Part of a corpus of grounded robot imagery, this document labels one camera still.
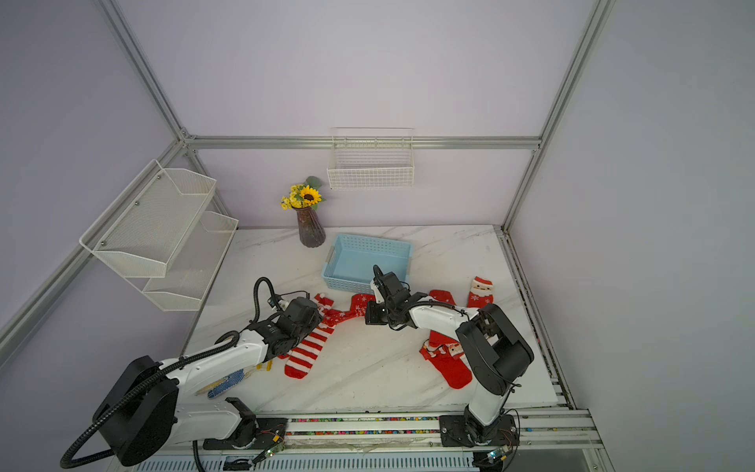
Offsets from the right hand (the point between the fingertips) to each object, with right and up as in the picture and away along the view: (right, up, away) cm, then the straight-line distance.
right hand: (368, 318), depth 91 cm
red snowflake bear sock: (-4, +4, +8) cm, 9 cm away
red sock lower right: (+23, -9, -5) cm, 25 cm away
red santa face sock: (+39, +7, +11) cm, 41 cm away
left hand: (-17, +1, -2) cm, 17 cm away
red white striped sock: (-20, -11, -5) cm, 23 cm away
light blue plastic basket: (-8, +18, +19) cm, 28 cm away
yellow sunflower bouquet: (-22, +41, +8) cm, 47 cm away
